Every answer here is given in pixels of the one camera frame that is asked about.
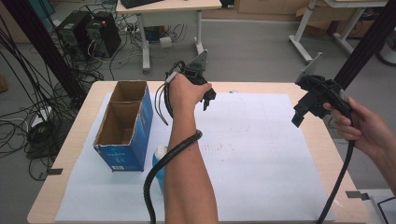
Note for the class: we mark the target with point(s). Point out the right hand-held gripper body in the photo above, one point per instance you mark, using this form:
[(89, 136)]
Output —
[(323, 91)]

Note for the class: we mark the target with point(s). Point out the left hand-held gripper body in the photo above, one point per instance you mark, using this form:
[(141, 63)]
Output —
[(194, 73)]

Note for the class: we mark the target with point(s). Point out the person's left hand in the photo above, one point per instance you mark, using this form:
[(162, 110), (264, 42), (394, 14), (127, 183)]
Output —
[(183, 93)]

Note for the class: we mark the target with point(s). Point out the person's right hand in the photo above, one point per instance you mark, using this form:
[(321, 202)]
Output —
[(364, 130)]

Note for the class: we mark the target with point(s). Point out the small white box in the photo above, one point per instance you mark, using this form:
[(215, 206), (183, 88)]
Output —
[(165, 42)]

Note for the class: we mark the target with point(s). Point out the white paper sheet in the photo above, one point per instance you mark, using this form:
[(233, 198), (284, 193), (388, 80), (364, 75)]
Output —
[(255, 161)]

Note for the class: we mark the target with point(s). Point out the wooden desk with white legs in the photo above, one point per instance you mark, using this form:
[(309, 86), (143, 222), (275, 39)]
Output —
[(169, 6)]

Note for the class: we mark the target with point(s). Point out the brown cardboard box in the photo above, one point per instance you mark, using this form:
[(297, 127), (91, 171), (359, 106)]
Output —
[(327, 14)]

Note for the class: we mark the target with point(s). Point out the blue bottle with white cap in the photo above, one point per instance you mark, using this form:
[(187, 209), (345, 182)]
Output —
[(160, 169)]

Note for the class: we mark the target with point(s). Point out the blue cardboard box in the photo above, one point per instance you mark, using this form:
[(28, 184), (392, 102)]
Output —
[(124, 130)]

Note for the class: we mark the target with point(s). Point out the black keyboard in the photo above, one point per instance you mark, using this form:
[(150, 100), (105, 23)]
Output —
[(138, 2)]

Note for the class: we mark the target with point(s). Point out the black computer tower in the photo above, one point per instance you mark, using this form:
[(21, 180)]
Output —
[(74, 34), (104, 35)]

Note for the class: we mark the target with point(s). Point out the white board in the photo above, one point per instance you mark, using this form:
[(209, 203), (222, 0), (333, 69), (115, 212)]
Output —
[(384, 207)]

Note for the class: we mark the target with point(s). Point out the white power strip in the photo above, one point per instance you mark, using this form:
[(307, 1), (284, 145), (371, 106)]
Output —
[(42, 115)]

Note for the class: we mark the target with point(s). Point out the black frame post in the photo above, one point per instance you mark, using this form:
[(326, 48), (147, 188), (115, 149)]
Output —
[(43, 49), (362, 46)]

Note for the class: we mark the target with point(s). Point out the white table frame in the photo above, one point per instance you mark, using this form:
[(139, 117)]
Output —
[(303, 34)]

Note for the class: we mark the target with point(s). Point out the grey metal bracket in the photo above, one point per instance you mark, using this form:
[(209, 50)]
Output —
[(54, 171), (357, 195)]

